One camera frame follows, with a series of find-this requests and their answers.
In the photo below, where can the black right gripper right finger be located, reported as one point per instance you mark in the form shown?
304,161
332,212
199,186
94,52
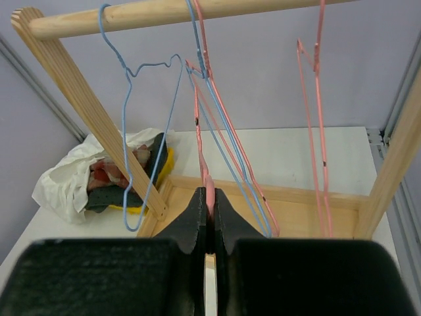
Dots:
283,276

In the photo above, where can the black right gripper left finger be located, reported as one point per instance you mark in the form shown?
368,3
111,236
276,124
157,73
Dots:
163,275

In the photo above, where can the grey polka dot skirt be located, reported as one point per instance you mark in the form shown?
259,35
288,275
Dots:
98,198

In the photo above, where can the red plaid skirt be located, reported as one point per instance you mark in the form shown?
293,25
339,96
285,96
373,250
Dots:
104,172

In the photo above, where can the white ruffled skirt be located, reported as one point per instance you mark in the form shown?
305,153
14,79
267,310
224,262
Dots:
63,188

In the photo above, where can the blue wire hanger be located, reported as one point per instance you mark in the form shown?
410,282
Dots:
142,113
205,174

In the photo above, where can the wooden clothes rack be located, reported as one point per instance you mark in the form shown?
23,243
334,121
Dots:
43,36

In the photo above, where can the yellow plastic tray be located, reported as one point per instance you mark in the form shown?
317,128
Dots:
134,202

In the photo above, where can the aluminium frame post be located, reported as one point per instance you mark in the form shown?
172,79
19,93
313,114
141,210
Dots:
22,69
402,134

